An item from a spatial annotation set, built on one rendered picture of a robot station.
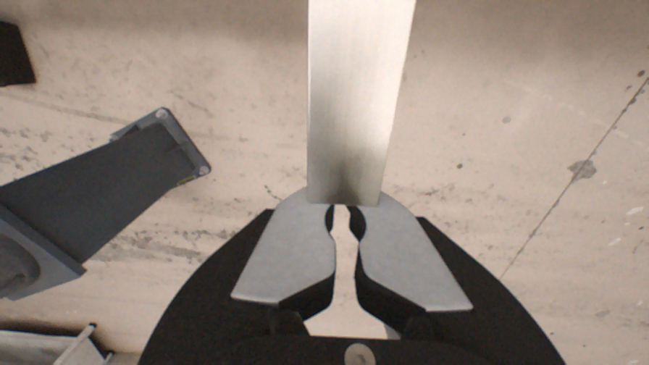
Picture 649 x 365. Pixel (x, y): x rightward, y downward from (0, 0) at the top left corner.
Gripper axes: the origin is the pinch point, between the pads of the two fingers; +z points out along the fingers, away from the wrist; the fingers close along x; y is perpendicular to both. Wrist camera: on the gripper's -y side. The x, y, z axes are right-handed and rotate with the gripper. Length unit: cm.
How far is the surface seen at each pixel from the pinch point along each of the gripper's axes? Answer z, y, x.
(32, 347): 69, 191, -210
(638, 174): 83, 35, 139
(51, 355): 69, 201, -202
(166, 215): 83, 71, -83
